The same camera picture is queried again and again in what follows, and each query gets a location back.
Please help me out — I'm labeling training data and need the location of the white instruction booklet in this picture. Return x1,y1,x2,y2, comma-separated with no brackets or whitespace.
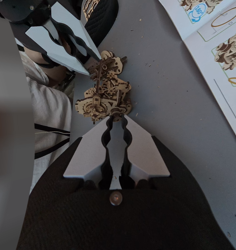
159,0,236,148

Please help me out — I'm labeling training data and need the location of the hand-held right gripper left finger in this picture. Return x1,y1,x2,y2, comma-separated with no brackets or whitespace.
63,117,113,182

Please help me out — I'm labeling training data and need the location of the person's left forearm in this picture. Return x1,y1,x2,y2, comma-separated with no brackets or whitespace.
24,46,75,89

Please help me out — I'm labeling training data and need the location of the grey desk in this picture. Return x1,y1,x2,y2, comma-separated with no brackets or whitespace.
70,0,236,250

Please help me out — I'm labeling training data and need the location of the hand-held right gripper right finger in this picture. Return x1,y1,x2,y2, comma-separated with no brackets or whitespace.
121,114,171,181

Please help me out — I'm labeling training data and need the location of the thin white cable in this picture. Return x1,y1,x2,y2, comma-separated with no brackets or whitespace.
35,131,71,135

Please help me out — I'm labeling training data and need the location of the wooden mechanical puzzle model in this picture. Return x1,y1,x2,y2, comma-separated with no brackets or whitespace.
75,50,133,125

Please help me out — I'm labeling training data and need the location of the person's white shirt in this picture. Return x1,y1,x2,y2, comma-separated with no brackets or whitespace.
15,38,73,196

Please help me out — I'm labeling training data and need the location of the black strap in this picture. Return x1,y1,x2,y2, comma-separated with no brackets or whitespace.
34,123,71,159

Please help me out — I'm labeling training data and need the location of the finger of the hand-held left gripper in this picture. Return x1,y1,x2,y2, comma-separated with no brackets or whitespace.
50,1,102,61
25,18,90,76

